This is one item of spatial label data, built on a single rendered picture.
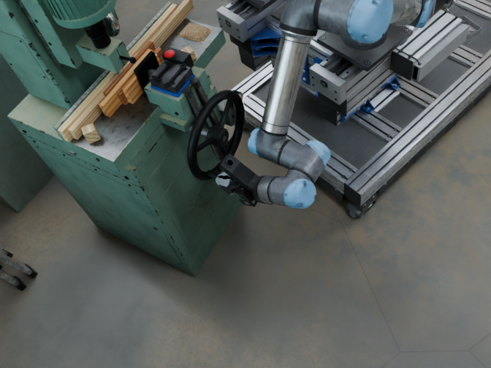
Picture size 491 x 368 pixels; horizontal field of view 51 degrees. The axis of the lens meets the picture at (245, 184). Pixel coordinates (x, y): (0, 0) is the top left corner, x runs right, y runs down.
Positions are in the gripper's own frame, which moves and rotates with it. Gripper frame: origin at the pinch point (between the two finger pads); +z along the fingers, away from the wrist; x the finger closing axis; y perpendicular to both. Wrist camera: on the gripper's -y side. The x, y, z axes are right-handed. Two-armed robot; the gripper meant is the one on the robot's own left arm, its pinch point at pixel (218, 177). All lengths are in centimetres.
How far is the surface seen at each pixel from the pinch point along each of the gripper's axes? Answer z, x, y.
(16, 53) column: 48, -2, -56
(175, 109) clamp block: 9.0, 8.2, -20.2
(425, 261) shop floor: -13, 38, 97
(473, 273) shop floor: -28, 42, 105
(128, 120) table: 19.5, -0.9, -25.2
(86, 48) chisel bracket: 25, 7, -47
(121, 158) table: 14.8, -12.4, -21.1
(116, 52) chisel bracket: 18.0, 10.1, -41.6
